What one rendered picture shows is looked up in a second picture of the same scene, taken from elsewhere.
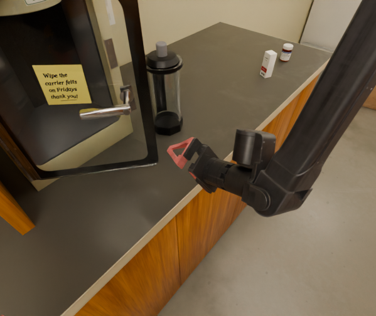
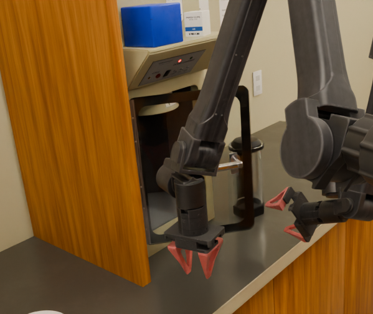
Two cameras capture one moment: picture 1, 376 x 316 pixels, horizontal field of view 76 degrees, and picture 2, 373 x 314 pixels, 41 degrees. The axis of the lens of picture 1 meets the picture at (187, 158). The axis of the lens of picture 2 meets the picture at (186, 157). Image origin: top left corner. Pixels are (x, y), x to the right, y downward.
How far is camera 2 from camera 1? 0.88 m
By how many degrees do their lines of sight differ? 28
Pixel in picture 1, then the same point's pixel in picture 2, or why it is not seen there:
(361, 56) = not seen: outside the picture
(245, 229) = not seen: outside the picture
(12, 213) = (144, 257)
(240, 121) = not seen: hidden behind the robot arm
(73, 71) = not seen: hidden behind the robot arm
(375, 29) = not seen: outside the picture
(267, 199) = (350, 201)
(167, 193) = (266, 254)
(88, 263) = (210, 296)
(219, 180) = (314, 212)
